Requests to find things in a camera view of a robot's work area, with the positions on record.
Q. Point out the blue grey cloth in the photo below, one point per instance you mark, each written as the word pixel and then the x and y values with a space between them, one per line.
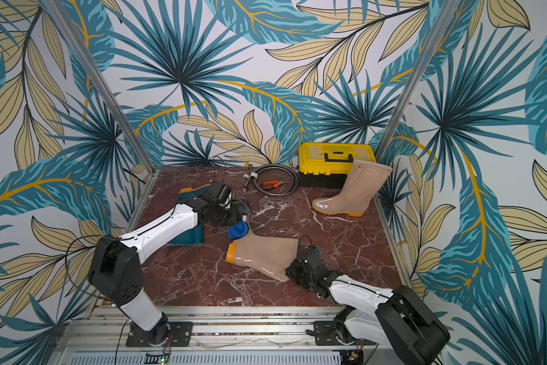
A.
pixel 238 231

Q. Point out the right aluminium frame post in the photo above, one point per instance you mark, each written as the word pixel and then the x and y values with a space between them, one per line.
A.
pixel 405 73

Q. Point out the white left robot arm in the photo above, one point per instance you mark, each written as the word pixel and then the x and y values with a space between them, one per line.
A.
pixel 116 269

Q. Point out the aluminium frame post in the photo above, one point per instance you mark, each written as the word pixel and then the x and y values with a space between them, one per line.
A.
pixel 405 73
pixel 63 22

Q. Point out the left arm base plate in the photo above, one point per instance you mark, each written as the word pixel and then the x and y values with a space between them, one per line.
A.
pixel 173 335

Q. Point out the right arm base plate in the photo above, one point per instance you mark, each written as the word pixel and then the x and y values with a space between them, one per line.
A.
pixel 334 333

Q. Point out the beige boot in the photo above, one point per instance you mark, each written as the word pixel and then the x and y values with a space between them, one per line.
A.
pixel 362 183
pixel 270 256

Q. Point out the teal rubber boot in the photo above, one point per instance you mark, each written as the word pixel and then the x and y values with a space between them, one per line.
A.
pixel 194 236

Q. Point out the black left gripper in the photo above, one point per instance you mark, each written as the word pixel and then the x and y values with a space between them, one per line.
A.
pixel 234 217

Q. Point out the left aluminium frame post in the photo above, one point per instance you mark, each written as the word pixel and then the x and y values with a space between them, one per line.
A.
pixel 63 22

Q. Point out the yellow black toolbox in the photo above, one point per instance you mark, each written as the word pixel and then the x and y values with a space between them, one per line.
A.
pixel 327 165

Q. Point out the aluminium front rail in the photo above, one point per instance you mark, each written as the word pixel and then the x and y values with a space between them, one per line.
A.
pixel 220 335

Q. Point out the red handled pliers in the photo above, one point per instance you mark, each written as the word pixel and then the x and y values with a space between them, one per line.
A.
pixel 272 184

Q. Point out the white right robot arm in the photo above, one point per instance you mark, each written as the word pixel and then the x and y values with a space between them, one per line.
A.
pixel 395 318

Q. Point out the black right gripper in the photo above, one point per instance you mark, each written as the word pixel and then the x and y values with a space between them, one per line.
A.
pixel 298 268

